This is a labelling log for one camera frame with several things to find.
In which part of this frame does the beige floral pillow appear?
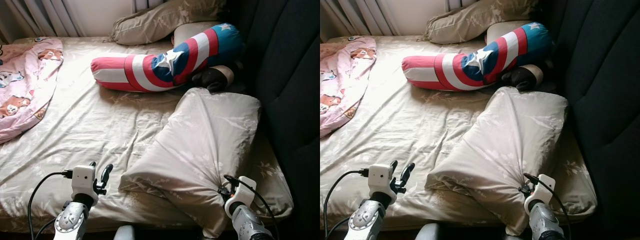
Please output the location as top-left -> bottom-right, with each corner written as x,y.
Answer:
109,0 -> 228,47
424,0 -> 543,45
118,86 -> 262,240
425,86 -> 569,237

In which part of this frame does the pink cartoon print blanket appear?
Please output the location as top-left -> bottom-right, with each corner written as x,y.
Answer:
320,36 -> 377,139
0,37 -> 64,145

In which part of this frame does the grey robot left leg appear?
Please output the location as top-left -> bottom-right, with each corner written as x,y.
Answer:
414,223 -> 441,240
114,225 -> 138,240

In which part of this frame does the red white blue bolster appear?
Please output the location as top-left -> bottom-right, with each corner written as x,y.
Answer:
90,22 -> 244,93
401,21 -> 553,92

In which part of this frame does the dark brown plush toy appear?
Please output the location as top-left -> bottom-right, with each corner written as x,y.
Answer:
190,62 -> 243,93
501,63 -> 556,92

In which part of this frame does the grey pleated curtain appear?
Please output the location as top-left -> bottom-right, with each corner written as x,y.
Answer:
131,0 -> 166,15
0,0 -> 81,43
320,0 -> 396,43
444,0 -> 481,13

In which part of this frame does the plain white pillow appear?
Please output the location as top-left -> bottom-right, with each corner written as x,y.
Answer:
486,20 -> 533,46
172,21 -> 221,48

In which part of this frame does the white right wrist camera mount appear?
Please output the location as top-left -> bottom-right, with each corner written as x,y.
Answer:
224,176 -> 257,219
523,174 -> 557,216

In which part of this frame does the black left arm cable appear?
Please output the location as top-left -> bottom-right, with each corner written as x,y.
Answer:
27,170 -> 75,240
323,168 -> 371,240

